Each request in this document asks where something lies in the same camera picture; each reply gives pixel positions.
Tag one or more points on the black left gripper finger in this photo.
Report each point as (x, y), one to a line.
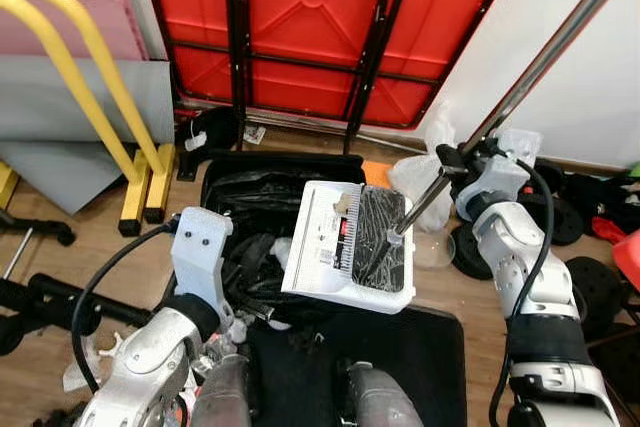
(282, 304)
(278, 250)

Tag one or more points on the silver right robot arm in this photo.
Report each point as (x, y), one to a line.
(510, 257)

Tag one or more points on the white plastic bag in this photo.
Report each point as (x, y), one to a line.
(415, 182)

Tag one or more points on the black bin with trash bag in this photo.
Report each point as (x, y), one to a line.
(250, 192)

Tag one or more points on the orange flat object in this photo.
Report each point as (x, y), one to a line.
(377, 175)

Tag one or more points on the clear plastic cup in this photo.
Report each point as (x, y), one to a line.
(435, 252)

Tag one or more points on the black cloth with white tag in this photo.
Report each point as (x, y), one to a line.
(215, 132)

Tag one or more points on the grey right robot leg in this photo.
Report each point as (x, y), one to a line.
(385, 402)

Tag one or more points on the red plastic container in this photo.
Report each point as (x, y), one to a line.
(628, 257)

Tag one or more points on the black weight plate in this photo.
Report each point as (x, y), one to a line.
(595, 297)

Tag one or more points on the black foam roller pad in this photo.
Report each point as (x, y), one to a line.
(40, 227)
(50, 312)

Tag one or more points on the red folding table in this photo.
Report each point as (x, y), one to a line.
(310, 7)

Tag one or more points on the silver metal rod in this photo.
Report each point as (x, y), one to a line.
(18, 252)

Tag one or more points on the grey foam mat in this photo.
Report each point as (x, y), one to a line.
(40, 127)

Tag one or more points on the pink foam mat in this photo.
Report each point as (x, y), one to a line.
(120, 27)

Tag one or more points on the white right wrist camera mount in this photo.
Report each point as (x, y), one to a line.
(505, 172)

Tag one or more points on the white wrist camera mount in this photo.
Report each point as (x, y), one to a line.
(200, 257)
(505, 172)

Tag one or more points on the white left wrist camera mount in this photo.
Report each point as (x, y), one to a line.
(200, 257)

